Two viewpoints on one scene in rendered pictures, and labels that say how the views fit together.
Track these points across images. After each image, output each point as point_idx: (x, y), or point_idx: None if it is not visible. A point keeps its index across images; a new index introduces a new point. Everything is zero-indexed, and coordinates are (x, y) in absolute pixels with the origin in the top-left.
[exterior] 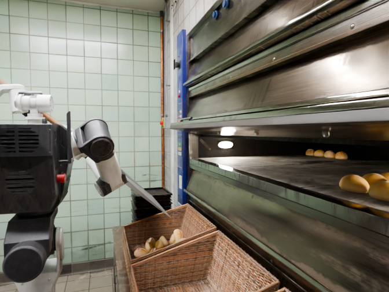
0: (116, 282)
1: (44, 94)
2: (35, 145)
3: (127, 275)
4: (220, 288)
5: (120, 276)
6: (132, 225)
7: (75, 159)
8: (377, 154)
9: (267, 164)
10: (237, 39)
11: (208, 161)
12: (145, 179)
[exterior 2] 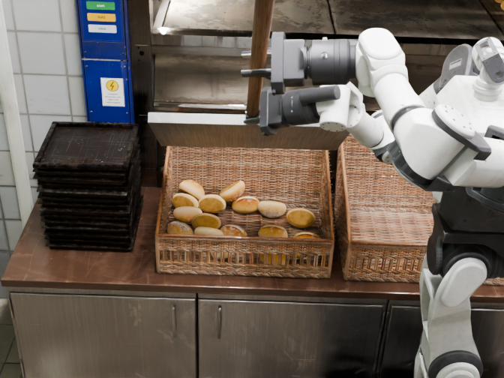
0: (154, 340)
1: (495, 41)
2: None
3: (280, 277)
4: (380, 198)
5: (279, 285)
6: (160, 220)
7: (341, 130)
8: None
9: (315, 6)
10: None
11: (241, 32)
12: None
